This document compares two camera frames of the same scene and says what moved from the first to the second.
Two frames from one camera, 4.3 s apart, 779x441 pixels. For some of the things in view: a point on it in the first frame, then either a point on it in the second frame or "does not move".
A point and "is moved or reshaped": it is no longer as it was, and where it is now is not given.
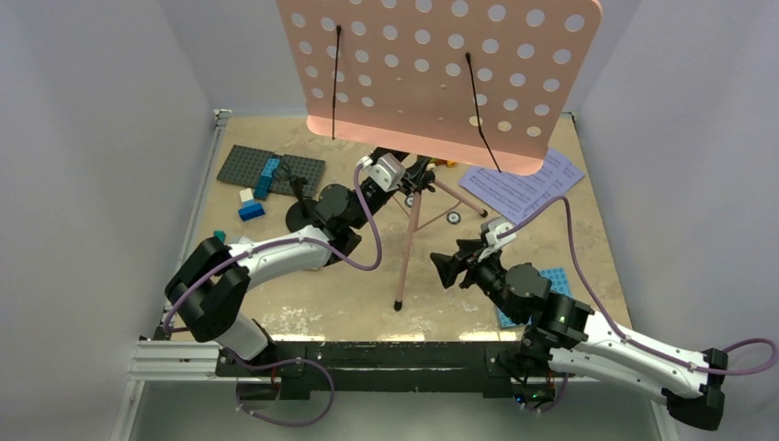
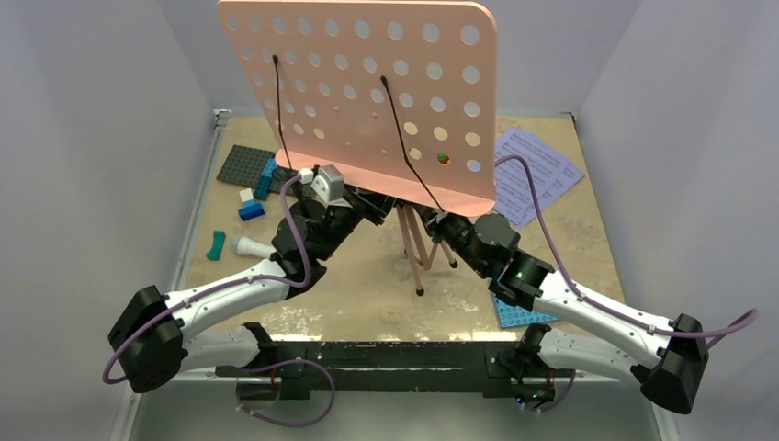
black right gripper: [448, 267] → [434, 220]
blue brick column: [264, 184] does not move
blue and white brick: [251, 209] does not move
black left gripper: [412, 175] → [366, 204]
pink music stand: [504, 84] is moved or reshaped
